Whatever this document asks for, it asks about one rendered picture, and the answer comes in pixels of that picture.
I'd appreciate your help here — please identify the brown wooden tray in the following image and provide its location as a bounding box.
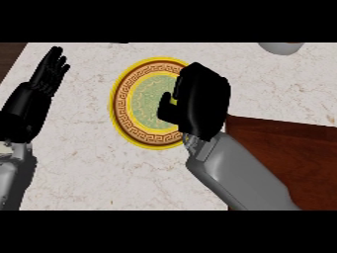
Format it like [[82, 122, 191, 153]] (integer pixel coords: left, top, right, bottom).
[[222, 114, 337, 211]]

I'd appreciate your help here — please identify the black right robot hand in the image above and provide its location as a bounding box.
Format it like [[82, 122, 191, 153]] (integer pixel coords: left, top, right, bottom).
[[157, 61, 233, 142]]

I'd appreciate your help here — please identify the yellow rimmed patterned plate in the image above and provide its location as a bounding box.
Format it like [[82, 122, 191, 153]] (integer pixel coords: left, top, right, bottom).
[[109, 56, 191, 151]]

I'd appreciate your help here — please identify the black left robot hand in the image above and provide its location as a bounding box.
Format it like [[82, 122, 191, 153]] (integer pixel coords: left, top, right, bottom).
[[0, 45, 72, 144]]

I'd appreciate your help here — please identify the grey rounded object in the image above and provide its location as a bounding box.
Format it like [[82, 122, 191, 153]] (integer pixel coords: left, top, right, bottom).
[[258, 42, 307, 56]]

